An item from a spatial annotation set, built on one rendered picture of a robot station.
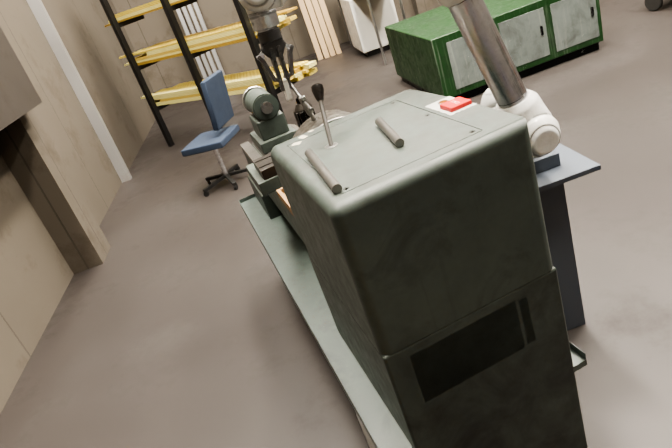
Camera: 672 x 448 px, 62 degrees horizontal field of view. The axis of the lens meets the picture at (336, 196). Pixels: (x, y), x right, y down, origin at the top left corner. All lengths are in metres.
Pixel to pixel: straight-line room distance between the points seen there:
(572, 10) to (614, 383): 4.09
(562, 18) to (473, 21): 4.03
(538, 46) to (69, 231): 4.40
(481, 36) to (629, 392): 1.36
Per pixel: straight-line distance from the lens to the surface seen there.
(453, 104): 1.43
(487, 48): 1.81
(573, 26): 5.86
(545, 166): 2.15
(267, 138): 2.88
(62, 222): 4.81
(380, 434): 1.61
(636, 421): 2.26
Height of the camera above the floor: 1.72
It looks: 24 degrees down
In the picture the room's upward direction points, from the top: 19 degrees counter-clockwise
